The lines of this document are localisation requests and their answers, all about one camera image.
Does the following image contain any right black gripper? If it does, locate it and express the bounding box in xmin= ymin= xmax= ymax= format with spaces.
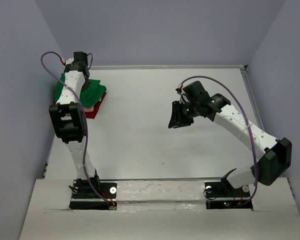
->
xmin=167 ymin=100 xmax=200 ymax=129

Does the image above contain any green t-shirt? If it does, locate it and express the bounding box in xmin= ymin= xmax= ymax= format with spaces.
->
xmin=54 ymin=73 xmax=107 ymax=108

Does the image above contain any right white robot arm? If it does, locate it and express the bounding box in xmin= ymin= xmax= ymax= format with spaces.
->
xmin=168 ymin=81 xmax=292 ymax=196

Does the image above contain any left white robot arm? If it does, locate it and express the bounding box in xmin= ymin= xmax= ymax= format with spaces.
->
xmin=49 ymin=51 xmax=104 ymax=200

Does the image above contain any pink folded t-shirt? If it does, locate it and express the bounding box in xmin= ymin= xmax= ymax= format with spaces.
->
xmin=83 ymin=106 xmax=94 ymax=113

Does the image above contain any dark red folded t-shirt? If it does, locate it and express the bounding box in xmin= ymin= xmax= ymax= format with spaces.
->
xmin=85 ymin=92 xmax=107 ymax=119

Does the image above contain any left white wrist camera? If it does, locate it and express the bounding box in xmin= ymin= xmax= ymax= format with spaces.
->
xmin=60 ymin=57 xmax=74 ymax=66

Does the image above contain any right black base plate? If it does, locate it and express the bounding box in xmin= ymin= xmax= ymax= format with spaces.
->
xmin=203 ymin=181 xmax=253 ymax=210

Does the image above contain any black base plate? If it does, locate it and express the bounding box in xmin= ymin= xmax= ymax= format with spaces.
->
xmin=68 ymin=181 xmax=118 ymax=211
xmin=203 ymin=181 xmax=253 ymax=210

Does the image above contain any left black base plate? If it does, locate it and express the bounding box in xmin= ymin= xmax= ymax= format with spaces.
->
xmin=68 ymin=181 xmax=118 ymax=211

